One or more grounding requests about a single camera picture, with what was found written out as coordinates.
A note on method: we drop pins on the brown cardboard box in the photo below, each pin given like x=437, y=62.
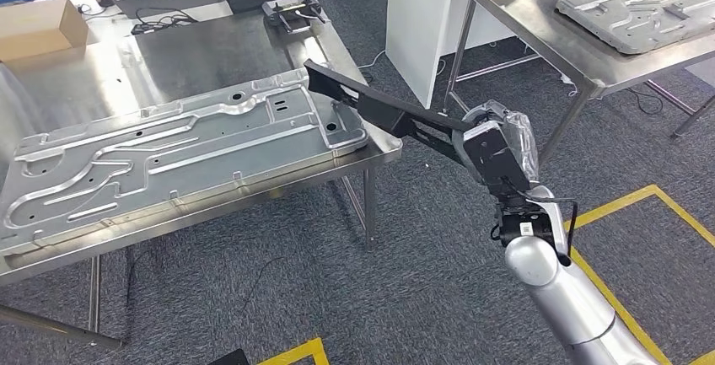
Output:
x=39, y=30

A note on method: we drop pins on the white desk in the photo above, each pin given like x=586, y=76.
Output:
x=106, y=22

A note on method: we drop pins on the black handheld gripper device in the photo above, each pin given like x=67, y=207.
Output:
x=293, y=13

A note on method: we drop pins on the black plastic plate bracket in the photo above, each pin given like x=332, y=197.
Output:
x=380, y=106

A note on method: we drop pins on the white desk panel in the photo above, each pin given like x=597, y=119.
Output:
x=419, y=27

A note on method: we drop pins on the steel frame table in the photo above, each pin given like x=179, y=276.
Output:
x=519, y=16

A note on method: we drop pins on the stamped sheet metal panel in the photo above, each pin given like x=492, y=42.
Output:
x=642, y=16
x=167, y=144

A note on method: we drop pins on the steel workbench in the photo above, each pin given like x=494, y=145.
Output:
x=212, y=55

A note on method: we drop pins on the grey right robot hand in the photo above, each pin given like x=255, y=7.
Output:
x=519, y=128

